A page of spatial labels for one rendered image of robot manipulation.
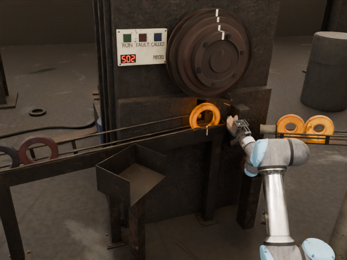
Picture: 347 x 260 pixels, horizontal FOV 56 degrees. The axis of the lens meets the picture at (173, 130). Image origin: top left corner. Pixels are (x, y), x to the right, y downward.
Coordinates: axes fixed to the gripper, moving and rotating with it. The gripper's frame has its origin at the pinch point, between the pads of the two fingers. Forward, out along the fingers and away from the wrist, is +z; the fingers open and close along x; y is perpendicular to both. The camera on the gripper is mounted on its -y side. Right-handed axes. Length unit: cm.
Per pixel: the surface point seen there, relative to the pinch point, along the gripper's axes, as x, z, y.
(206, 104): 13.6, 5.6, 7.6
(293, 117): -34.5, -11.5, 6.2
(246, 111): -11.2, 1.1, 3.1
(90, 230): 83, -8, -76
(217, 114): 6.4, 3.7, 1.4
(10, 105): 145, 214, -145
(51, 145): 97, 2, -5
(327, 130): -50, -24, 4
